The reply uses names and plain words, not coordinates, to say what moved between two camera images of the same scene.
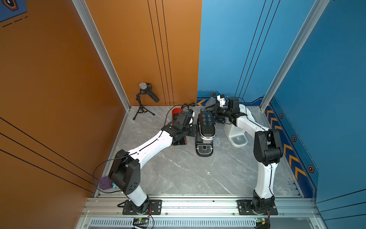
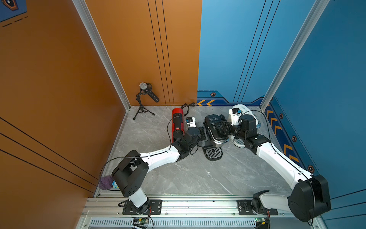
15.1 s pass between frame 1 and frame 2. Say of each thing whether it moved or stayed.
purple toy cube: stayed
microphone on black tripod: stayed
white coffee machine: stayed
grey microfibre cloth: moved
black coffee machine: moved
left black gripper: moved
